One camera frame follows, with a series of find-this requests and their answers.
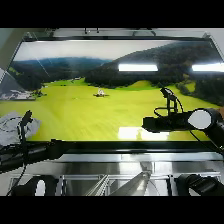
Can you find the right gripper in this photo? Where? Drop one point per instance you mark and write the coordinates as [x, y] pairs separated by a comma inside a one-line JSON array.
[[165, 124]]

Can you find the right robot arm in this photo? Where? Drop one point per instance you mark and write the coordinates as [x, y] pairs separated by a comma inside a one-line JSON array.
[[213, 125]]

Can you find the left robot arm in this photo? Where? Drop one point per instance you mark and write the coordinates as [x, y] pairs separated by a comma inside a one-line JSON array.
[[36, 151]]

